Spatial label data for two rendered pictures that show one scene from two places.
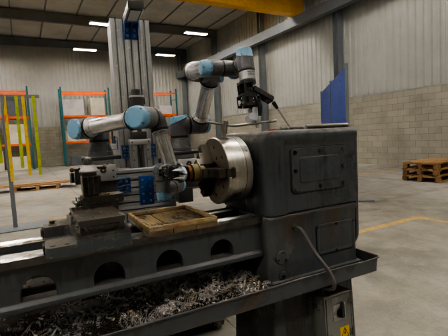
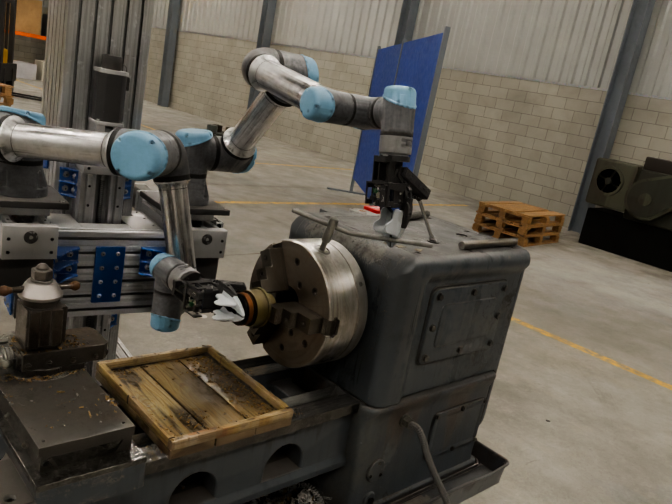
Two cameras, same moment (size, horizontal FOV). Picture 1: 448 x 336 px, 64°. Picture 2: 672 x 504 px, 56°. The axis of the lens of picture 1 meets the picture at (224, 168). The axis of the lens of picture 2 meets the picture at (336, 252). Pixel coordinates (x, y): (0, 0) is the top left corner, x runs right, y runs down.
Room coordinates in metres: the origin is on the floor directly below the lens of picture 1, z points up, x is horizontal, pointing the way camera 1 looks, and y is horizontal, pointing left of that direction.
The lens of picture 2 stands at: (0.29, 0.40, 1.60)
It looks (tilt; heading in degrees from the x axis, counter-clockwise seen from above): 14 degrees down; 342
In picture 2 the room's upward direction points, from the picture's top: 11 degrees clockwise
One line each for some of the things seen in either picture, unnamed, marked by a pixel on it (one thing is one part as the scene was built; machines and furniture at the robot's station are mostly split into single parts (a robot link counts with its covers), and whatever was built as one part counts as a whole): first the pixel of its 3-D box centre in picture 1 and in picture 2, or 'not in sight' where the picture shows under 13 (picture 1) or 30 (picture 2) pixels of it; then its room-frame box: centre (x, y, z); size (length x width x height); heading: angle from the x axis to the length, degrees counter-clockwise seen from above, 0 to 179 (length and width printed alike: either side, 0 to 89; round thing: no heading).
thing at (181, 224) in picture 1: (170, 219); (192, 393); (1.60, 0.25, 0.89); 0.36 x 0.30 x 0.04; 27
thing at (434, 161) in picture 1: (433, 169); (519, 222); (8.34, -4.87, 0.22); 1.25 x 0.86 x 0.44; 122
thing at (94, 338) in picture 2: (97, 200); (50, 353); (1.54, 0.55, 0.99); 0.20 x 0.10 x 0.05; 117
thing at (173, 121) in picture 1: (179, 125); (193, 149); (2.37, 0.27, 1.33); 0.13 x 0.12 x 0.14; 110
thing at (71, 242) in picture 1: (83, 229); (17, 425); (1.43, 0.58, 0.90); 0.47 x 0.30 x 0.06; 27
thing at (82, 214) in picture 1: (93, 215); (43, 391); (1.47, 0.55, 0.95); 0.43 x 0.17 x 0.05; 27
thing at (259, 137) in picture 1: (288, 167); (401, 293); (1.93, -0.34, 1.06); 0.59 x 0.48 x 0.39; 117
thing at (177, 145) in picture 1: (179, 143); (186, 185); (2.37, 0.28, 1.21); 0.15 x 0.15 x 0.10
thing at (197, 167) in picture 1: (195, 173); (253, 307); (1.66, 0.14, 1.08); 0.09 x 0.09 x 0.09; 27
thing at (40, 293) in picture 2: (88, 169); (41, 288); (1.52, 0.57, 1.13); 0.08 x 0.08 x 0.03
